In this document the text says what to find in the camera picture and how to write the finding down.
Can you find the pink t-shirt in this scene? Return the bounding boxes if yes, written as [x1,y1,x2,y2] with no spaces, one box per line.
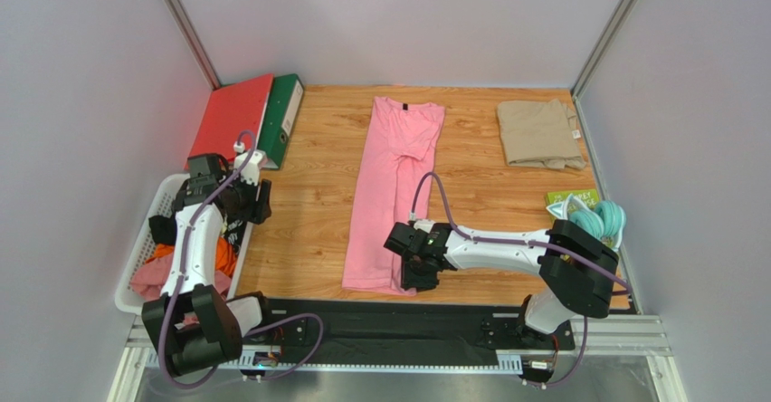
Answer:
[342,97,445,296]

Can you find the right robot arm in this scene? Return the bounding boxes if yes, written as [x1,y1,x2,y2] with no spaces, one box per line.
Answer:
[384,219,620,347]

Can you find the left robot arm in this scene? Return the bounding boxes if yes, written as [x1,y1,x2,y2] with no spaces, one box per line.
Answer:
[141,150,271,378]

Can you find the orange garment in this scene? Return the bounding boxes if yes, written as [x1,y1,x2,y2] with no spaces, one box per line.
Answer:
[145,238,238,277]

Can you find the black t-shirt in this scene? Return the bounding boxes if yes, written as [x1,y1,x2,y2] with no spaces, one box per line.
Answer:
[148,199,254,254]

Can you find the red binder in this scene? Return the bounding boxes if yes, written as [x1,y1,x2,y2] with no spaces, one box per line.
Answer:
[188,73,274,161]

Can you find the green binder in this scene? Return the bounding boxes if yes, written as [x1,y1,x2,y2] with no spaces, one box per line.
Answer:
[257,73,304,170]

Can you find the dusty pink garment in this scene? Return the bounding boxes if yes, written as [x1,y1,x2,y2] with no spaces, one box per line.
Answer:
[129,260,232,302]

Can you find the black base mat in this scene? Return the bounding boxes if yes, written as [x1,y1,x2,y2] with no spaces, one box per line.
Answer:
[246,298,577,367]

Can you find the white laundry basket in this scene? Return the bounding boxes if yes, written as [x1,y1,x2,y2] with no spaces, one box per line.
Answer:
[114,174,254,316]

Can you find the folded beige t-shirt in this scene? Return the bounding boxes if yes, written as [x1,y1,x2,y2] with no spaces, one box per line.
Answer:
[496,99,586,170]

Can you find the green book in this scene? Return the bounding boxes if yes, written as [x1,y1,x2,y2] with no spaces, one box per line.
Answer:
[545,188,603,210]

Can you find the teal headphones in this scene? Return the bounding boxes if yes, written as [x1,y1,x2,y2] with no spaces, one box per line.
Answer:
[546,195,627,252]

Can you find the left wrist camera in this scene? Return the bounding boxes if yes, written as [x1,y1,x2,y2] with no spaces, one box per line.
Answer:
[233,142,267,186]

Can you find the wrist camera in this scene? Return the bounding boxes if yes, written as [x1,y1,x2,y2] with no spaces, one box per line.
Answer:
[408,212,435,233]
[233,142,267,186]

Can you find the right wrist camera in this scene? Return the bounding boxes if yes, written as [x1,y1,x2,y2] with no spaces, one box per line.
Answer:
[408,212,435,233]

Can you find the aluminium mounting rail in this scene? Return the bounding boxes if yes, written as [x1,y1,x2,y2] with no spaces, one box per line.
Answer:
[108,307,688,402]

